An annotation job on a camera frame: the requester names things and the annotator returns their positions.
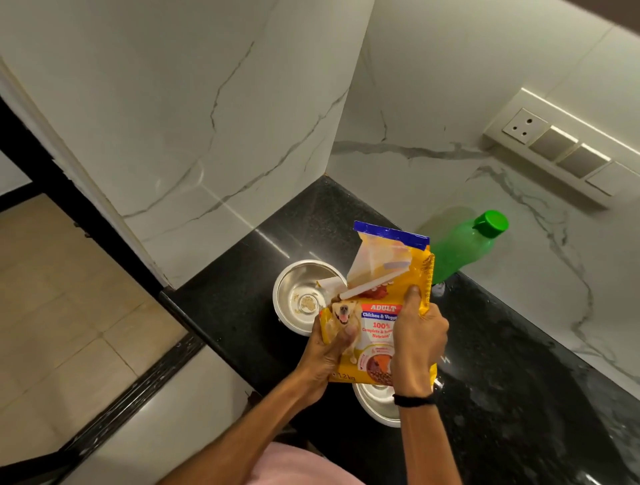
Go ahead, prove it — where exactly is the yellow dog food bag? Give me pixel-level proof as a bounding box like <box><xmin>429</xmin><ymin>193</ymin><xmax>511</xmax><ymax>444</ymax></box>
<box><xmin>318</xmin><ymin>220</ymin><xmax>439</xmax><ymax>386</ymax></box>

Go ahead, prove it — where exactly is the person's right hand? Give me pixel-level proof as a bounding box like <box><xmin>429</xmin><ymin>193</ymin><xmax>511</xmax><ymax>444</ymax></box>
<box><xmin>389</xmin><ymin>284</ymin><xmax>450</xmax><ymax>398</ymax></box>

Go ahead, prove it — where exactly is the brown cabinet door with sheet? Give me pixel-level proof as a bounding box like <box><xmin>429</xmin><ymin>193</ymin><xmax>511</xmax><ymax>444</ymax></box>
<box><xmin>565</xmin><ymin>0</ymin><xmax>640</xmax><ymax>23</ymax></box>

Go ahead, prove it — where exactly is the green plastic water bottle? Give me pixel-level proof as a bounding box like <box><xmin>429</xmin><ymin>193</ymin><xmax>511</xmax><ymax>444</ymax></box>
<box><xmin>429</xmin><ymin>209</ymin><xmax>510</xmax><ymax>286</ymax></box>

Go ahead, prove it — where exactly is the round steel bowl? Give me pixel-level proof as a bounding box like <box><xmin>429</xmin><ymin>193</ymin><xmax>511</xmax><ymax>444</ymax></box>
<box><xmin>272</xmin><ymin>259</ymin><xmax>349</xmax><ymax>337</ymax></box>
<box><xmin>352</xmin><ymin>382</ymin><xmax>436</xmax><ymax>429</ymax></box>

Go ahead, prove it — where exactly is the person's pink shirt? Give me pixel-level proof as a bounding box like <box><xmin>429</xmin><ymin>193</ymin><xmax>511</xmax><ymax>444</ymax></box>
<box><xmin>245</xmin><ymin>441</ymin><xmax>366</xmax><ymax>485</ymax></box>

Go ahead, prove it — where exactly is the black stone threshold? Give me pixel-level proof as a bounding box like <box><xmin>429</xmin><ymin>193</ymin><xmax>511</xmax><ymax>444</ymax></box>
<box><xmin>0</xmin><ymin>332</ymin><xmax>206</xmax><ymax>485</ymax></box>

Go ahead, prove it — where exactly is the person's left hand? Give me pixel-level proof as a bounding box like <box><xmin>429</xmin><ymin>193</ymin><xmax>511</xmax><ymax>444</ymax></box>
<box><xmin>295</xmin><ymin>312</ymin><xmax>361</xmax><ymax>408</ymax></box>

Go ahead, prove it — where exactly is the black wristband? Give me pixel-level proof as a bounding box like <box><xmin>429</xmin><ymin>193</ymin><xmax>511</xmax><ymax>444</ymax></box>
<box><xmin>392</xmin><ymin>393</ymin><xmax>437</xmax><ymax>408</ymax></box>

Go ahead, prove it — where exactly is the white wall switch panel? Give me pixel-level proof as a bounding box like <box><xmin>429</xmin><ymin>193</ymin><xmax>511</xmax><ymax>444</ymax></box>
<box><xmin>482</xmin><ymin>87</ymin><xmax>640</xmax><ymax>209</ymax></box>

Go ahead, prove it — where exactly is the person's left forearm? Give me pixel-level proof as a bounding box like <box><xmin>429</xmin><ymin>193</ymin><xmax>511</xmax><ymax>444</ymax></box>
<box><xmin>157</xmin><ymin>374</ymin><xmax>321</xmax><ymax>485</ymax></box>

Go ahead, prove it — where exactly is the white base cabinet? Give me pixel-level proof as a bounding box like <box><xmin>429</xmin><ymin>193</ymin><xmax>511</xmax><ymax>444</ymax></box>
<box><xmin>62</xmin><ymin>344</ymin><xmax>256</xmax><ymax>485</ymax></box>

